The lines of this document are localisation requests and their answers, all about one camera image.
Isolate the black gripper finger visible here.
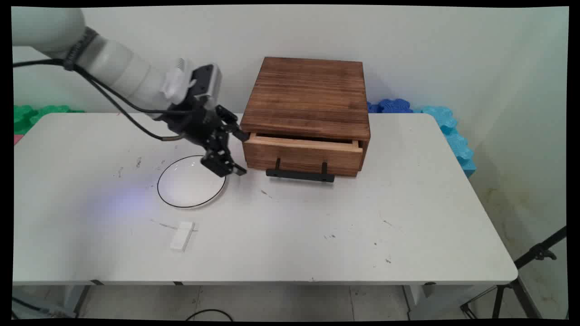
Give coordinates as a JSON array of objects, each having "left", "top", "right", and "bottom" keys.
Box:
[
  {"left": 202, "top": 131, "right": 248, "bottom": 178},
  {"left": 217, "top": 106, "right": 250, "bottom": 142}
]

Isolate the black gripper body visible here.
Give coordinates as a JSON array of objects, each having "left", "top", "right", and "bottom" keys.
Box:
[{"left": 156, "top": 97, "right": 230, "bottom": 148}]

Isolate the wooden drawer with black handle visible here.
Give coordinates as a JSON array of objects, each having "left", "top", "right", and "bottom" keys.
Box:
[{"left": 243, "top": 133, "right": 364, "bottom": 183}]

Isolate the white plate with black rim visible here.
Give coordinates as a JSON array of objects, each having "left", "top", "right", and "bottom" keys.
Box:
[{"left": 157, "top": 155, "right": 227, "bottom": 209}]

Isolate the dark wooden cabinet box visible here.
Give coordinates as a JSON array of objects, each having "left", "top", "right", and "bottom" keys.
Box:
[{"left": 239, "top": 57, "right": 371, "bottom": 177}]

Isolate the white rectangular block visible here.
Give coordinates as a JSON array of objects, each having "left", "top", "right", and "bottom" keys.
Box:
[{"left": 170, "top": 221, "right": 197, "bottom": 252}]

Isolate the green foam mat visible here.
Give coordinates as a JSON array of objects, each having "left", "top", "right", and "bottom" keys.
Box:
[{"left": 14, "top": 105, "right": 85, "bottom": 135}]

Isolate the dark blue foam mat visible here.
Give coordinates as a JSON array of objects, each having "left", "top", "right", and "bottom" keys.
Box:
[{"left": 366, "top": 99, "right": 414, "bottom": 114}]

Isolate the white table leg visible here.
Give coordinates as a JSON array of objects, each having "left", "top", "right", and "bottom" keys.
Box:
[
  {"left": 63, "top": 285, "right": 92, "bottom": 317},
  {"left": 402, "top": 284, "right": 474, "bottom": 320}
]

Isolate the light blue foam mat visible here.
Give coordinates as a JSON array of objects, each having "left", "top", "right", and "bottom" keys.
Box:
[{"left": 411, "top": 105, "right": 477, "bottom": 178}]

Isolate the black tripod stand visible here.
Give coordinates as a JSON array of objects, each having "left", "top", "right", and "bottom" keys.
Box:
[{"left": 460, "top": 225, "right": 567, "bottom": 320}]

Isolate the white vented camera mount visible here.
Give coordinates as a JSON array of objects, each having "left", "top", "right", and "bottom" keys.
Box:
[{"left": 162, "top": 58, "right": 196, "bottom": 102}]

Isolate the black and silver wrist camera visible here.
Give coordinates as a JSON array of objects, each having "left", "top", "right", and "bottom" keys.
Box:
[{"left": 189, "top": 63, "right": 222, "bottom": 110}]

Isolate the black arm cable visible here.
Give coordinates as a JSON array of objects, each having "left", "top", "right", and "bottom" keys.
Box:
[
  {"left": 84, "top": 75, "right": 186, "bottom": 142},
  {"left": 13, "top": 59, "right": 193, "bottom": 115}
]

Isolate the grey strap on arm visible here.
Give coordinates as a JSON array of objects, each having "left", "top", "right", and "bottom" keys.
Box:
[{"left": 63, "top": 26, "right": 99, "bottom": 72}]

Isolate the black cable loop on floor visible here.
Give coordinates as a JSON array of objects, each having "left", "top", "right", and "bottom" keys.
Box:
[{"left": 185, "top": 309, "right": 234, "bottom": 321}]

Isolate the black cable with connector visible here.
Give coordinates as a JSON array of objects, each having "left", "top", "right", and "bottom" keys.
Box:
[{"left": 13, "top": 297, "right": 62, "bottom": 316}]

